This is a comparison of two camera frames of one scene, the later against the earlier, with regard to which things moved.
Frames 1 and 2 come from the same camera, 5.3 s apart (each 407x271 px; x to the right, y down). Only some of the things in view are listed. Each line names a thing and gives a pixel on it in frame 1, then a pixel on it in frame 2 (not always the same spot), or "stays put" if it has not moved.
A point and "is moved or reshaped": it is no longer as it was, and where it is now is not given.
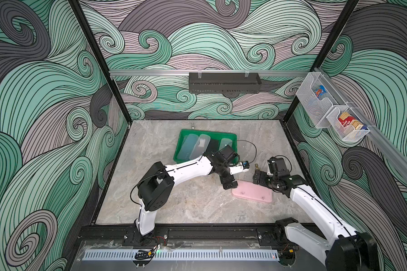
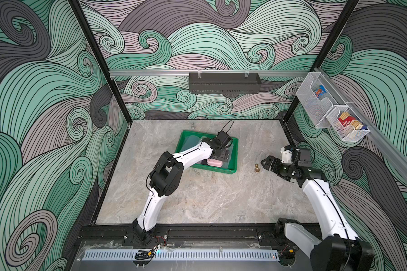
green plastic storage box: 192,143 stays put
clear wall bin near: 348,126 stays put
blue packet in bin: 320,91 stays put
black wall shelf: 224,82 stays put
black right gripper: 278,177 -> 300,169
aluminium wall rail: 210,72 stays put
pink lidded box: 247,189 is moved or reshaped
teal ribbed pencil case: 187,147 stays put
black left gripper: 230,179 -> 225,156
